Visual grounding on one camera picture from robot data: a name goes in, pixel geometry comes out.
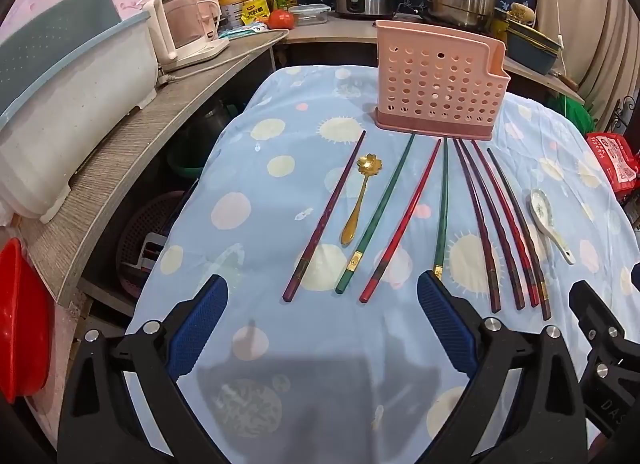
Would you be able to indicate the gold flower spoon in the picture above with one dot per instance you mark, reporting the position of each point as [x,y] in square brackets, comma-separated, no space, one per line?
[369,164]

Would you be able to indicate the red chopstick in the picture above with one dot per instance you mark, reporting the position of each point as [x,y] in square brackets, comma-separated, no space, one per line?
[531,291]
[403,219]

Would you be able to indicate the purple chopstick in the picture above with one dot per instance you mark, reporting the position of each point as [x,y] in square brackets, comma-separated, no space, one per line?
[325,216]
[517,294]
[493,294]

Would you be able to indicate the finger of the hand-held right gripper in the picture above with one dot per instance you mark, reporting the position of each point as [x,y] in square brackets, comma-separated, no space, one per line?
[597,314]

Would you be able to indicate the yellow packet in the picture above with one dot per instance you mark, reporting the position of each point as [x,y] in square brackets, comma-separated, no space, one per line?
[255,11]

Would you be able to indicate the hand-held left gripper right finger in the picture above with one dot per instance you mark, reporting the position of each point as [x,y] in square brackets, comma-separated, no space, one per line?
[445,319]

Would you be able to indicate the red tomato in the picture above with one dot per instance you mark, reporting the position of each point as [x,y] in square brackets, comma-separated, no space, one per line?
[281,19]

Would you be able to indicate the blue pot with yellow rim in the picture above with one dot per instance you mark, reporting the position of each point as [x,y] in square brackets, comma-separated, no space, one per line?
[532,51]

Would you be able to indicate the red plastic basin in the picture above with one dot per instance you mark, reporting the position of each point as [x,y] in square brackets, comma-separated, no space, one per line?
[22,314]

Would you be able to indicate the grey wood-grain counter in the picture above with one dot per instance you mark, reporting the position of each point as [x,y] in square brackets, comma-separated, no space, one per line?
[130,144]

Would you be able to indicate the dark brown chopstick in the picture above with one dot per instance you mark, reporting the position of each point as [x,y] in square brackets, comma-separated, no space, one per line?
[544,306]

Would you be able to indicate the red plastic bag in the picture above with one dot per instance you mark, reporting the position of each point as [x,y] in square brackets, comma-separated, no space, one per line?
[612,159]

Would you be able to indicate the beige curtain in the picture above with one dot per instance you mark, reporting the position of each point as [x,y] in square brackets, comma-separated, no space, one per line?
[590,4]

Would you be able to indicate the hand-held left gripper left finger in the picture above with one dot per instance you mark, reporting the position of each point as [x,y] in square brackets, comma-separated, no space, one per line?
[200,324]

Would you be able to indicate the green bag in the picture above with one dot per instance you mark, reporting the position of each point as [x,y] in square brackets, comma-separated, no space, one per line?
[572,111]

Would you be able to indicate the loofah sponge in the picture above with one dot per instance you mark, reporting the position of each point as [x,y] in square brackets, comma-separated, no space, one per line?
[522,11]

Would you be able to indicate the clear food container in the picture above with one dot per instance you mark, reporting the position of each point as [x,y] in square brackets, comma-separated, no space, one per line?
[310,15]

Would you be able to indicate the green plastic basin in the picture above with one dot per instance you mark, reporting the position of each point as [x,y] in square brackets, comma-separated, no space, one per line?
[185,169]

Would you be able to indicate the pink perforated utensil holder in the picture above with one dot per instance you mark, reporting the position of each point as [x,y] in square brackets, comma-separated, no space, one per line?
[435,79]

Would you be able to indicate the yellow tin can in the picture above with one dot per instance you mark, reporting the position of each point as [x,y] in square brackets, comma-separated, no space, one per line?
[232,11]

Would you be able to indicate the wet wipes packet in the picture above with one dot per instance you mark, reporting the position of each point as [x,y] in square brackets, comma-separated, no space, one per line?
[240,32]

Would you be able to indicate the blue spotted tablecloth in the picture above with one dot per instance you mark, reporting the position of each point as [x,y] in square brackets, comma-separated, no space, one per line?
[280,184]

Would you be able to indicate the white dish rack box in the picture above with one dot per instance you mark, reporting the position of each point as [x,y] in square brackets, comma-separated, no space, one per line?
[65,109]

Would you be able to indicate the green chopstick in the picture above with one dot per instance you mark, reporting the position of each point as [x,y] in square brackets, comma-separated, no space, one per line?
[384,199]
[443,204]

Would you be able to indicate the white ceramic spoon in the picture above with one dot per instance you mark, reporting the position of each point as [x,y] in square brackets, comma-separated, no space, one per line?
[541,206]

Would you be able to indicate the beige countertop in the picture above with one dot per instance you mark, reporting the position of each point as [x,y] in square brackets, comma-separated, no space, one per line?
[340,31]

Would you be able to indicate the pink electric kettle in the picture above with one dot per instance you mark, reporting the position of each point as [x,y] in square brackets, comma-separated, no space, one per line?
[187,14]

